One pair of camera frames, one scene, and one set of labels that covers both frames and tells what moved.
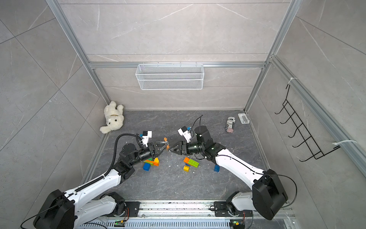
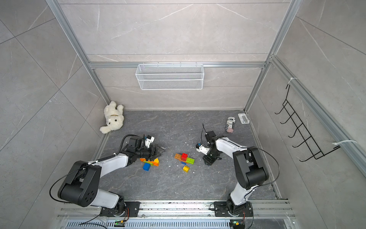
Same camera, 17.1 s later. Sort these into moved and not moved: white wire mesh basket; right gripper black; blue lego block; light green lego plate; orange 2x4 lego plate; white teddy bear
Moved: light green lego plate; right gripper black
Not moved: orange 2x4 lego plate; white wire mesh basket; blue lego block; white teddy bear
